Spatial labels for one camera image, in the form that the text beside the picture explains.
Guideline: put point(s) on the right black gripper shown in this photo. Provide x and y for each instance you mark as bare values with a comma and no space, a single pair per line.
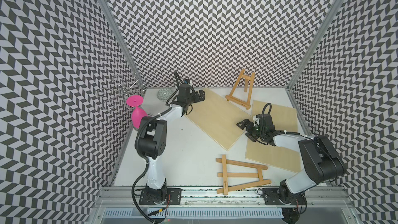
245,122

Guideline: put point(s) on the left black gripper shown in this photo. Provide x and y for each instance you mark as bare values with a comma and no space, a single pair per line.
197,98

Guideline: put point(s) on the plywood board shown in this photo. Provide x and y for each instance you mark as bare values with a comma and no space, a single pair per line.
284,118
218,118

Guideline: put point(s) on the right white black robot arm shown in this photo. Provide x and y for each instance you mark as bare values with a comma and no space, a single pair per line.
320,159

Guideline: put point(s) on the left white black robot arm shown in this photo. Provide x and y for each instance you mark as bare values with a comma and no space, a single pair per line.
150,142

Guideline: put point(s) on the near wooden easel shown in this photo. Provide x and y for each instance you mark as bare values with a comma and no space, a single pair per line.
225,175

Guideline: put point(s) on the pink plastic wine glass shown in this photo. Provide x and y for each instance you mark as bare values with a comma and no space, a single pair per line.
138,113

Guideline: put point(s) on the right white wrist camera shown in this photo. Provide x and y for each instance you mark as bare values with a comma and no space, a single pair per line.
257,119

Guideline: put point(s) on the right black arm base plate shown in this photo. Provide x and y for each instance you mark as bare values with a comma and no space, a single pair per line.
273,196

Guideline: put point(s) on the metal wire glass rack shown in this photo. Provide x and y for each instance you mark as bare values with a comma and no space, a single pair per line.
117,94

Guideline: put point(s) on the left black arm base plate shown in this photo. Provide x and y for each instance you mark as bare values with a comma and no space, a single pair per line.
171,196

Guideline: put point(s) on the aluminium front rail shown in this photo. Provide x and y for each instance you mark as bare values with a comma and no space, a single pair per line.
203,205

